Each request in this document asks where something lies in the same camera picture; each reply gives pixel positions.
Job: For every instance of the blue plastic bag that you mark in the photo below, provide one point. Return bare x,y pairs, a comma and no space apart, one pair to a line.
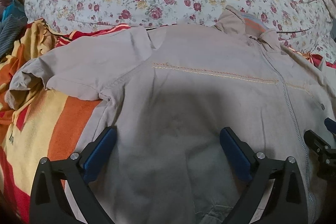
15,8

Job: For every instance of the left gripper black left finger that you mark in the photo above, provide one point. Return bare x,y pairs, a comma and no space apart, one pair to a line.
49,203

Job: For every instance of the orange red yellow blanket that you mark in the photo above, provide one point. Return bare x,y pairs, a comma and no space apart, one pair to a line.
46,123

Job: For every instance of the beige zip-up jacket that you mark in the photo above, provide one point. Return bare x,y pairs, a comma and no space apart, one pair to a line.
169,92

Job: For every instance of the grey striped garment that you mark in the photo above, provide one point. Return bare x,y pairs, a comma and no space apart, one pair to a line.
10,29

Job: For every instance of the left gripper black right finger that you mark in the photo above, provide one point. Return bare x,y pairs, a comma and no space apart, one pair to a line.
287,199

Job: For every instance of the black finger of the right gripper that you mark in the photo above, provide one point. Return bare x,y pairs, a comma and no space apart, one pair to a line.
326,154
330,125

